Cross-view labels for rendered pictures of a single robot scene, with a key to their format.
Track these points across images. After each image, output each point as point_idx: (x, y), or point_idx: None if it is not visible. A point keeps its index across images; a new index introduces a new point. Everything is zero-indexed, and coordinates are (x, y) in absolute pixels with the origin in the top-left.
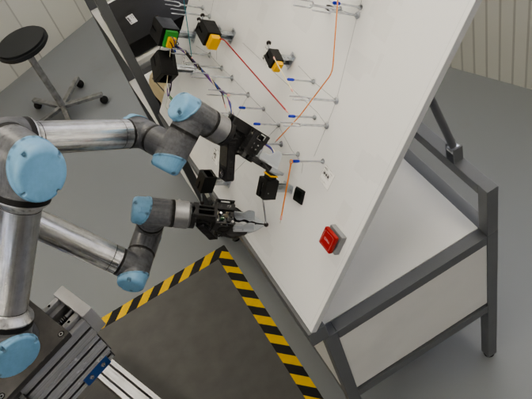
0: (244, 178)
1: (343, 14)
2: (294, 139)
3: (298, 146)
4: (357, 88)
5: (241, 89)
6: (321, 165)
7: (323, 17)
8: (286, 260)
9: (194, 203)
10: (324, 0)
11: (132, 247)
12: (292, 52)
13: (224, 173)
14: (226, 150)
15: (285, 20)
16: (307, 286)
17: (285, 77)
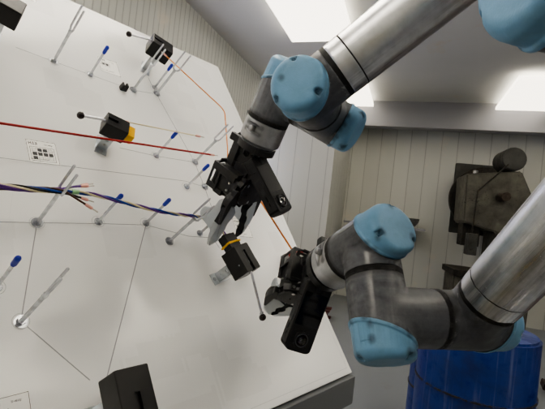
0: (143, 351)
1: (141, 93)
2: (182, 223)
3: (191, 226)
4: (203, 145)
5: (2, 225)
6: (229, 221)
7: (117, 97)
8: (285, 352)
9: (324, 237)
10: (104, 82)
11: (444, 291)
12: (99, 135)
13: (285, 198)
14: (270, 167)
15: (50, 105)
16: (315, 339)
17: (174, 131)
